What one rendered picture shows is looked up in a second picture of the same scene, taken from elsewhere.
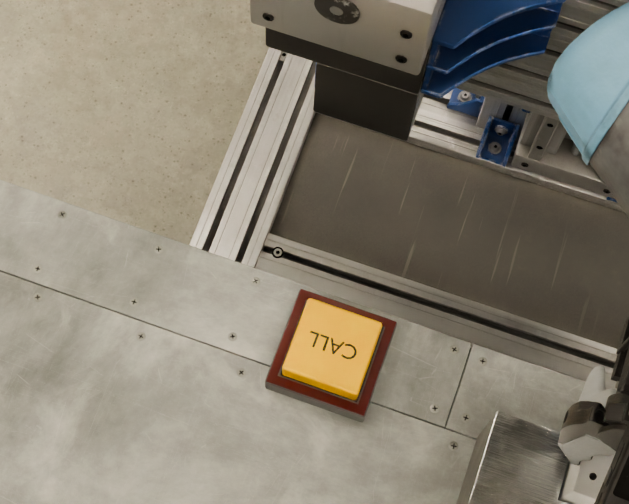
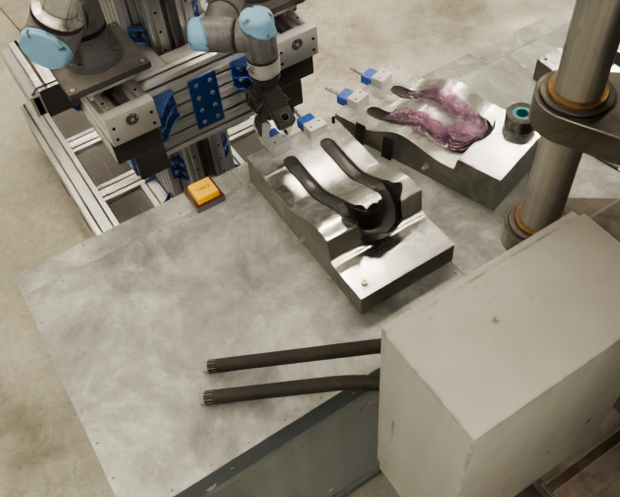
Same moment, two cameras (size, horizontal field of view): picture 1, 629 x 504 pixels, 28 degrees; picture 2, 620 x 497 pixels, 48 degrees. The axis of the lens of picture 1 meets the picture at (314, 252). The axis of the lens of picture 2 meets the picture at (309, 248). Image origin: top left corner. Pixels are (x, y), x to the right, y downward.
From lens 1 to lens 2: 1.11 m
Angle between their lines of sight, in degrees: 26
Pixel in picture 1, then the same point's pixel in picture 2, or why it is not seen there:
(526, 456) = (260, 157)
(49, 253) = (119, 238)
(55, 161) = not seen: hidden behind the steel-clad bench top
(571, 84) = (193, 37)
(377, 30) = (144, 117)
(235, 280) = (168, 205)
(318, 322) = (194, 187)
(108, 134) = not seen: hidden behind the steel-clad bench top
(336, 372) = (209, 190)
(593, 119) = (202, 38)
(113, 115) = not seen: hidden behind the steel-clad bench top
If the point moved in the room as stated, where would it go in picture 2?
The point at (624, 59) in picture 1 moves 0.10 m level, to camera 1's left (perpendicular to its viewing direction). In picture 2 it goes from (197, 25) to (162, 47)
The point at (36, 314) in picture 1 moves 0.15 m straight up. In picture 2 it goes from (132, 248) to (114, 209)
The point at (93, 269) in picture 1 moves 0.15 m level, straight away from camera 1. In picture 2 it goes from (134, 232) to (80, 223)
